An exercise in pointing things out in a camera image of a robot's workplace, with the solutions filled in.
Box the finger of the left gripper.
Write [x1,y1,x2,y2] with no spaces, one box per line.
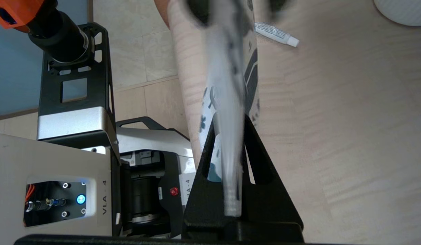
[269,0,292,11]
[187,0,211,27]

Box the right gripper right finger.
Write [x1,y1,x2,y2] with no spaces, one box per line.
[238,113,305,239]

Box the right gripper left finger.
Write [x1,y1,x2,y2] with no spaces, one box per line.
[182,116,232,239]

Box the white floral zipper pouch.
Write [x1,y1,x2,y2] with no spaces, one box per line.
[196,0,262,218]

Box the white robot base chassis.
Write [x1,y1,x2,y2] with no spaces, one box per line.
[0,116,199,239]

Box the brown upholstered chair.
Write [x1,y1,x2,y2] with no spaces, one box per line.
[153,0,171,29]

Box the white ribbed ceramic mug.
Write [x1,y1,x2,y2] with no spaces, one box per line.
[373,0,421,27]

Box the blue fabric furniture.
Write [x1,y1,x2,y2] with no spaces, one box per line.
[0,0,92,118]

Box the black silver robot torso frame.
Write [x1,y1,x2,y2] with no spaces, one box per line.
[36,22,122,164]

